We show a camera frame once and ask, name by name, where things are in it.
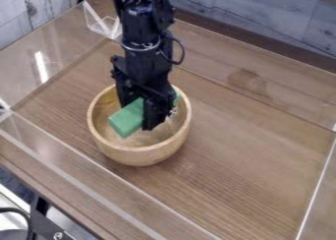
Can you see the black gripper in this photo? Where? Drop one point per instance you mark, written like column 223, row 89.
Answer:
column 141, row 73

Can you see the green rectangular block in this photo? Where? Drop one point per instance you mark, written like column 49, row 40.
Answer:
column 125, row 121

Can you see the wooden bowl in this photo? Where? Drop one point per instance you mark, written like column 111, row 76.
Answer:
column 145, row 147

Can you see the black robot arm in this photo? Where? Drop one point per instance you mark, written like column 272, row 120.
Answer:
column 145, row 20

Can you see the clear acrylic corner bracket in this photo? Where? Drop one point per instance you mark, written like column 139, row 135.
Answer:
column 108, row 27

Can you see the clear acrylic barrier wall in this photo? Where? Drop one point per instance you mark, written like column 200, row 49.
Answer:
column 251, row 178

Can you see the black stand with cable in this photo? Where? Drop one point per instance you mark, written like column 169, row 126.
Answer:
column 39, row 225

